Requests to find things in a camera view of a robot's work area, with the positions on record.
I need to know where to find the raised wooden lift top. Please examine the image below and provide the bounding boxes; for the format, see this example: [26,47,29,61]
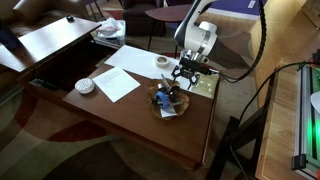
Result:
[0,16,103,74]

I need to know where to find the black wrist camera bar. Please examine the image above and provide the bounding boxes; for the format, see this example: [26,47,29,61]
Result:
[179,57,213,76]

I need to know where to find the dark flat panel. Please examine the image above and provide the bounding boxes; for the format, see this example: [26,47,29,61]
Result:
[0,19,25,52]

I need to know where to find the light wooden robot table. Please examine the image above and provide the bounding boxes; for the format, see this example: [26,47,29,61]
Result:
[254,58,320,180]

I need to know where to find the printed white paper sheet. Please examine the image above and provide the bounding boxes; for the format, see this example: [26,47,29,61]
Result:
[91,65,142,104]

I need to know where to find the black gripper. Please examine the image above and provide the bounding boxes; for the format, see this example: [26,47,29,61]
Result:
[171,65,201,90]

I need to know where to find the dark sunglasses with silver arms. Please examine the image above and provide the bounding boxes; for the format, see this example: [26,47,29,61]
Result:
[155,75,183,101]

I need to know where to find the thin black metal legs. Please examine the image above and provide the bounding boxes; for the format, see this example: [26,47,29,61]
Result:
[81,0,105,22]

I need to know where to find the brown wooden coffee table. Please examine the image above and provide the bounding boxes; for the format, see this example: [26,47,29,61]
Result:
[19,39,223,171]

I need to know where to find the crumpled white cloth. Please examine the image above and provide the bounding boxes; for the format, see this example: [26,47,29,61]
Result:
[96,17,122,37]

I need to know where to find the patterned curved-stripe rug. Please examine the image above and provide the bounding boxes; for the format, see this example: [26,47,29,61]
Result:
[0,9,261,180]

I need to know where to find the dark round side table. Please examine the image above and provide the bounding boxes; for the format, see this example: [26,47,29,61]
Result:
[144,3,203,59]

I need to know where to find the black table support leg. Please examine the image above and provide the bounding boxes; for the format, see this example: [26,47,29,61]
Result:
[206,71,278,180]

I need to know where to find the brown leather armchair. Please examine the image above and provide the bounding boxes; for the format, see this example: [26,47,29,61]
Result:
[0,0,91,38]

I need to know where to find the blue tape roll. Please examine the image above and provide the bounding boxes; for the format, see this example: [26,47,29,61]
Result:
[153,90,171,110]

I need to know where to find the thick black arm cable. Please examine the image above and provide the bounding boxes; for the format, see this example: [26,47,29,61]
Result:
[213,0,268,84]

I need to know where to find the wooden bowl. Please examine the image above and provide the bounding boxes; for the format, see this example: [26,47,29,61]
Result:
[145,78,190,121]

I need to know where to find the white tape roll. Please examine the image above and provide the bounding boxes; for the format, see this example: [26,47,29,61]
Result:
[154,55,171,69]

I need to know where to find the aluminium rail frame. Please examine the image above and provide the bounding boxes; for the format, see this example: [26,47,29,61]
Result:
[291,63,320,180]

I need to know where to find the light green board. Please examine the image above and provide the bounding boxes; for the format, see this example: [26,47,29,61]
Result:
[190,68,220,100]

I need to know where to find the small white card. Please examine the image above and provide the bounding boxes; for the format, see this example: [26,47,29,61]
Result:
[159,105,178,119]

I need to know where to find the white round disc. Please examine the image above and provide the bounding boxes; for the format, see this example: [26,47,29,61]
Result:
[74,77,96,95]

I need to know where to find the dark fabric armchair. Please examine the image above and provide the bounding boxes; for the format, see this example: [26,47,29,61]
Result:
[120,0,168,37]

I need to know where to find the thin black cable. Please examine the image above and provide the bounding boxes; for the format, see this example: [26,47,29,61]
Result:
[229,60,320,180]

